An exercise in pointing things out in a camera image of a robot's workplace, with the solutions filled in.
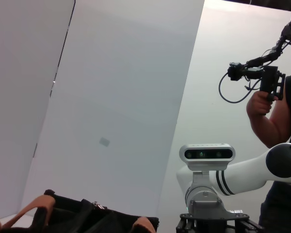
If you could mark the small black mounted camera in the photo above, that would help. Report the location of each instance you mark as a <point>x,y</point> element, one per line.
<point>235,71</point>

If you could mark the silver zipper pull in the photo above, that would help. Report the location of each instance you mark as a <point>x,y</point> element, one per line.
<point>98,205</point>

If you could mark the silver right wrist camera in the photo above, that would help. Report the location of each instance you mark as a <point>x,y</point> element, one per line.
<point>206,154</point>

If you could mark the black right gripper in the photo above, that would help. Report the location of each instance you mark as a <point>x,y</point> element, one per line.
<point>208,225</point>

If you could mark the person's bare forearm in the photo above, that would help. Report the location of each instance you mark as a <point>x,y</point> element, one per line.
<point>264,131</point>

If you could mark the person's bare hand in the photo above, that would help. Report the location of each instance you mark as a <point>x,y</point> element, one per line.
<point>258,104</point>

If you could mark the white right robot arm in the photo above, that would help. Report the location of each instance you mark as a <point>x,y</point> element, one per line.
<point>245,174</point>

